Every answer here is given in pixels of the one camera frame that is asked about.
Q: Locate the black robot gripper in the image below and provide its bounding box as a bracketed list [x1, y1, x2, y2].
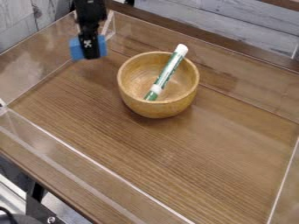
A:
[73, 0, 108, 60]

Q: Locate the blue rectangular block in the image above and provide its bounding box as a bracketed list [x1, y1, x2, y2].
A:
[69, 35, 108, 60]

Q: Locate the light wooden bowl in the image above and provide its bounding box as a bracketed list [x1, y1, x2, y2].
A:
[116, 51, 200, 118]

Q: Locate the green and white tube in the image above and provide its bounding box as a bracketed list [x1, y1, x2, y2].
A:
[144, 44, 188, 101]

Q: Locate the black metal table leg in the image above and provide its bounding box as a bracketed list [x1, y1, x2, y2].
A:
[25, 182, 67, 224]

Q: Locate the clear acrylic tray wall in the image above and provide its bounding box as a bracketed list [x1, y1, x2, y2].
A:
[0, 12, 299, 224]

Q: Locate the black cable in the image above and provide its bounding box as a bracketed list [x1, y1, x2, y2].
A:
[0, 206, 21, 224]

